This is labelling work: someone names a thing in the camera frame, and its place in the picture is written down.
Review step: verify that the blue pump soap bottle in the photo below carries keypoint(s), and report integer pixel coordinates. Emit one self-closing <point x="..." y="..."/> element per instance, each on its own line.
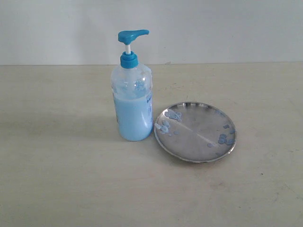
<point x="131" y="84"/>

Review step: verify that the round stainless steel plate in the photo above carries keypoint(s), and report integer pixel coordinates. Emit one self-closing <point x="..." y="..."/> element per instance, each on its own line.
<point x="195" y="132"/>

